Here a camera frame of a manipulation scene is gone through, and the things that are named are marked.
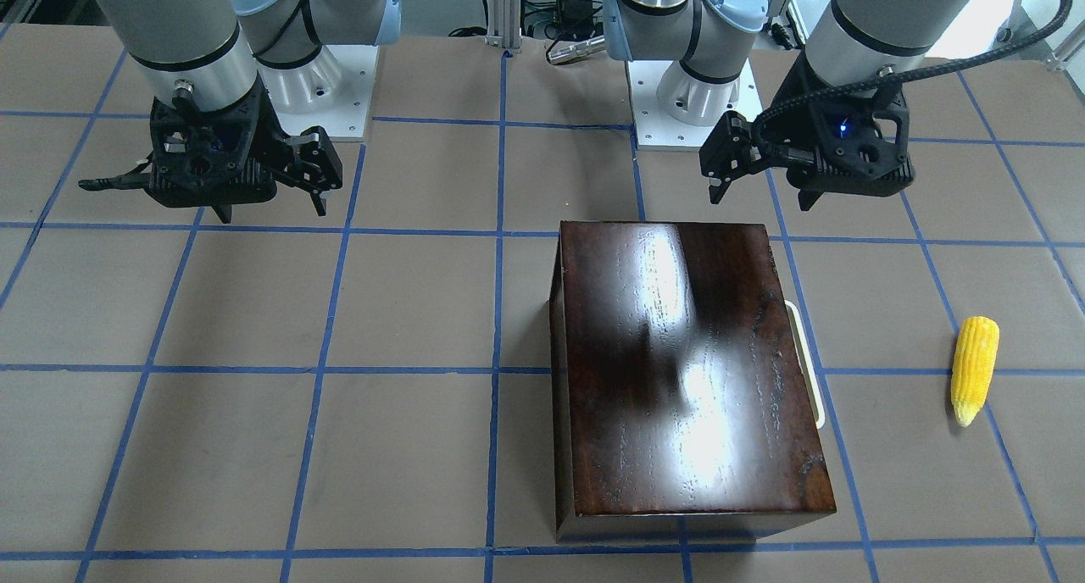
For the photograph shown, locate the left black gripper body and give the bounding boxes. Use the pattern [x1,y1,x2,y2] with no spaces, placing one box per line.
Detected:
[762,129,848,192]

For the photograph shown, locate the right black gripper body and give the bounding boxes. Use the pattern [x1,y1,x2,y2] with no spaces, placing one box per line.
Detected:
[203,117,290,206]

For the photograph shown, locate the wooden drawer with white handle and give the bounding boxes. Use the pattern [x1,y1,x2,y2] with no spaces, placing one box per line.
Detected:
[784,300,828,430]

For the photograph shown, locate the yellow corn cob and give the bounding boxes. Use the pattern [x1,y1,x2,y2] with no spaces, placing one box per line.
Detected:
[949,316,1000,428]

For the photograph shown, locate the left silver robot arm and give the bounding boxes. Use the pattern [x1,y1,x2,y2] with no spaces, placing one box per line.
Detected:
[602,0,970,211]

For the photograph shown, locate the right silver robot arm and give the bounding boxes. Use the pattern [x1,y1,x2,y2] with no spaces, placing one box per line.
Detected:
[79,0,403,224]

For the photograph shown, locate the dark wooden drawer cabinet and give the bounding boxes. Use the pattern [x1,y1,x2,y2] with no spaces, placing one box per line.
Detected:
[548,221,837,543]

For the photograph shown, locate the silver cylinder tool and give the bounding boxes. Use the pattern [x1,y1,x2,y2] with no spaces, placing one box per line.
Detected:
[545,36,607,66]

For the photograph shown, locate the black power adapter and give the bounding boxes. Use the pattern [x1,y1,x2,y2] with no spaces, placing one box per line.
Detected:
[556,0,600,30]

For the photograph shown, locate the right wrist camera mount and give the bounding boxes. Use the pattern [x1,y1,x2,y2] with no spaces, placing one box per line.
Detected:
[79,87,281,208]

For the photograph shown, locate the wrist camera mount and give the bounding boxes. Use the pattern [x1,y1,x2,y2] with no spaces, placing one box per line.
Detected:
[770,84,915,197]
[79,87,281,208]

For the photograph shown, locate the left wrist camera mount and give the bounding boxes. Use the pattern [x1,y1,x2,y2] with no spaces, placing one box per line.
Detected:
[770,84,915,197]

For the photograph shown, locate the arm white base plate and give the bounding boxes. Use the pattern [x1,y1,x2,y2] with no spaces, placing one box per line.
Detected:
[626,59,762,152]
[259,45,380,142]

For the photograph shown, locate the aluminium frame post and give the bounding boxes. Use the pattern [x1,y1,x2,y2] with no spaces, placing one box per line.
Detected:
[484,0,523,58]

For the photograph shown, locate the black braided cable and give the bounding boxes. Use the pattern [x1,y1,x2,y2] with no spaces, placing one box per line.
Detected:
[753,0,1074,156]

